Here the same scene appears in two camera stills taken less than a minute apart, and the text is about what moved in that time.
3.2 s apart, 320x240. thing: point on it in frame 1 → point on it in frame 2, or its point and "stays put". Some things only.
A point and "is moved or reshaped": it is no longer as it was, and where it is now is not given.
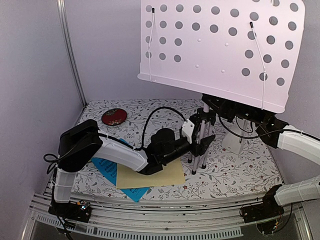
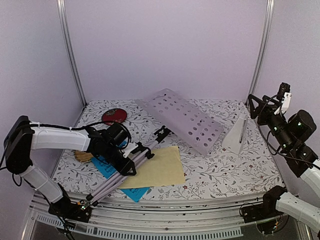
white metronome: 243,127 is moved or reshaped
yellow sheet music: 128,178 stays put
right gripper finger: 215,103 → 254,111
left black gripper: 200,149 → 124,168
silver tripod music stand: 242,50 → 148,151
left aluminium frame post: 62,10 stays put
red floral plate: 114,116 stays put
